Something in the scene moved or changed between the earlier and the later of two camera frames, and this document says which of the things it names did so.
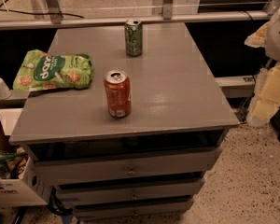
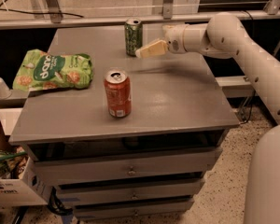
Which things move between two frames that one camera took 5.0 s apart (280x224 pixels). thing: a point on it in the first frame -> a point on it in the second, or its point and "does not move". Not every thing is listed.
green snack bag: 39,69 does not move
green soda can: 133,37 does not move
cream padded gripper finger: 272,89 -> 174,35
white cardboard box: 12,168 does not move
